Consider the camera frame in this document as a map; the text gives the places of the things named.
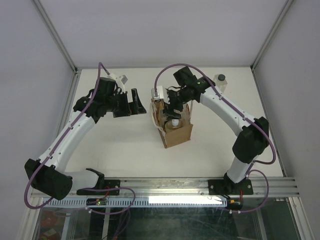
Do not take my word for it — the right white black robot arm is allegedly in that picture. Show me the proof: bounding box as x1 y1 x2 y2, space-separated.
163 66 269 195

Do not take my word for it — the brown canvas tote bag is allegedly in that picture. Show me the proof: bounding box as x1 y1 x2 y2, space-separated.
149 99 193 149

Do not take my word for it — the clear bottle white cap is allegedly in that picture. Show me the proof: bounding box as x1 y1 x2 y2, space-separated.
165 119 183 132

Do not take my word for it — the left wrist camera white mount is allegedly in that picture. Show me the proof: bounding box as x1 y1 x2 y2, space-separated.
107 73 128 92

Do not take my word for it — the grey slotted cable duct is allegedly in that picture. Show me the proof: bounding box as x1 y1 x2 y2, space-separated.
46 195 227 208

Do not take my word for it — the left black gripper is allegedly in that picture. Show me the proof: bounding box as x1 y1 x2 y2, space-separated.
105 88 146 118

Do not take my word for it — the aluminium rail frame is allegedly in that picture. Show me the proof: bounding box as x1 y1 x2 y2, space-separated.
31 176 300 201

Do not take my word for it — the right aluminium corner post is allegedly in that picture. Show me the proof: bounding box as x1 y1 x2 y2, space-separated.
250 0 295 73

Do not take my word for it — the clear square bottle dark cap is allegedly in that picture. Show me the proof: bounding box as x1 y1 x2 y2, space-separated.
213 73 228 93

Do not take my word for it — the left aluminium corner post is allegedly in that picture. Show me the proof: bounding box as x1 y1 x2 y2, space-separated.
31 0 80 76

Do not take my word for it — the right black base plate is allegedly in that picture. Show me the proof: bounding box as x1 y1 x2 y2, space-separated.
207 179 254 196

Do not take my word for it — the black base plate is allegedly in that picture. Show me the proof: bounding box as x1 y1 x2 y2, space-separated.
76 179 121 197
207 179 254 196

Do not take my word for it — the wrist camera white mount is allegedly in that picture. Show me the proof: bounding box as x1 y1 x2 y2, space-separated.
107 73 128 92
151 85 165 101

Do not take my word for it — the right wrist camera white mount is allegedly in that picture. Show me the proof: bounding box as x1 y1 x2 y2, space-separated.
151 85 165 101

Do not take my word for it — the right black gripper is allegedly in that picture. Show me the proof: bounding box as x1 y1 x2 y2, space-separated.
162 87 190 120

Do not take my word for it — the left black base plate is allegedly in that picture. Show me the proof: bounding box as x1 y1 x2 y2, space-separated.
76 179 121 197

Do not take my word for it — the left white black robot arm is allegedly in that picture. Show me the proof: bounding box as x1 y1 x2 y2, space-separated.
24 76 147 200

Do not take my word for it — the aluminium corner post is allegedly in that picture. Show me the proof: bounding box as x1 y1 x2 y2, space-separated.
31 0 80 76
250 0 295 73

